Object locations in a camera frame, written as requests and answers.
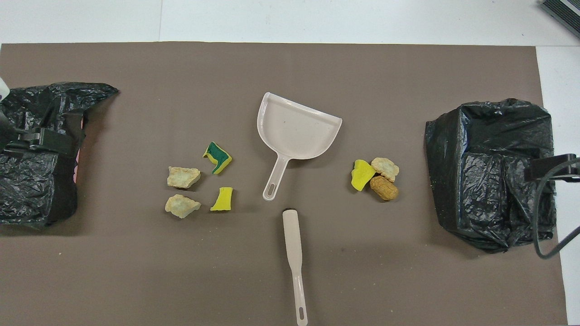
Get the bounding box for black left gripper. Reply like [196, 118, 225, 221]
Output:
[0, 111, 76, 155]

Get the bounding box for beige sponge chunk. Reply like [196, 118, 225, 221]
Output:
[164, 194, 202, 219]
[371, 157, 400, 182]
[167, 166, 201, 189]

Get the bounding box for green and yellow sponge piece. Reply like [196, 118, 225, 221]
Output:
[202, 141, 233, 175]

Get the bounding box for brown peanut shaped piece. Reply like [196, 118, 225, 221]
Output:
[369, 176, 399, 201]

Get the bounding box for beige plastic dustpan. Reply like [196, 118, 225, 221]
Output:
[257, 92, 343, 201]

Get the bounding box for beige hand brush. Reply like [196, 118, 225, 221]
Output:
[282, 209, 309, 326]

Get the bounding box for black bag lined pink bin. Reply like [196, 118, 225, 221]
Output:
[0, 82, 120, 227]

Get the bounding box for brown table mat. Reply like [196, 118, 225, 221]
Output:
[0, 42, 568, 326]

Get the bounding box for grey ribbed device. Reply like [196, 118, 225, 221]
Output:
[540, 0, 580, 39]

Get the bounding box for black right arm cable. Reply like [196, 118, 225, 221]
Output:
[532, 156, 580, 259]

